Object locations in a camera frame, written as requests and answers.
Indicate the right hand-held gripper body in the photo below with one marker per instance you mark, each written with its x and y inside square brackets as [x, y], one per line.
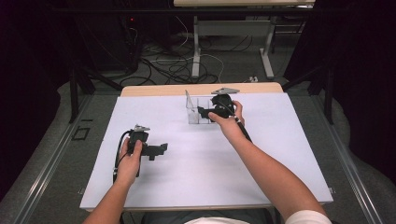
[222, 104]

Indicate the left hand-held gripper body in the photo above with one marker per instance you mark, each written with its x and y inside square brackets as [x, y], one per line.
[138, 136]

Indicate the clear acrylic organizer box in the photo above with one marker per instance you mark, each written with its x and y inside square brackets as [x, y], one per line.
[194, 116]

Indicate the white pen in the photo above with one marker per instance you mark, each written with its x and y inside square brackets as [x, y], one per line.
[188, 99]

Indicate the person's right hand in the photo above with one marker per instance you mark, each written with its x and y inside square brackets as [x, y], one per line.
[230, 126]

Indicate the person's left hand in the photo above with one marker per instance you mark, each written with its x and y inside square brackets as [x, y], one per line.
[129, 168]

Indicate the white power plug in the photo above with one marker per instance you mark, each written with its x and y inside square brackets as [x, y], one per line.
[253, 79]

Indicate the white table mat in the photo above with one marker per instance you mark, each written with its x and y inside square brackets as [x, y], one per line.
[199, 174]

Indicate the white desk with metal legs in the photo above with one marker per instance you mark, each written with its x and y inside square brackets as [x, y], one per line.
[230, 28]

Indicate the black computer tower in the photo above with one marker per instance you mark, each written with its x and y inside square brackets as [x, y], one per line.
[118, 43]

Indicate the person's white shirt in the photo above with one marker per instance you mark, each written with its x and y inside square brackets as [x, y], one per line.
[308, 217]

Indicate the black floor hatch frame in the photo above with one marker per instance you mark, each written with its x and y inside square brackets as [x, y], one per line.
[81, 133]

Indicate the black metal frame stand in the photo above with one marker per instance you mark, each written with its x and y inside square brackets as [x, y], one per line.
[77, 90]
[327, 90]

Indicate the metal floor rail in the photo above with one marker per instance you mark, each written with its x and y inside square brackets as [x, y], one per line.
[351, 174]
[43, 174]

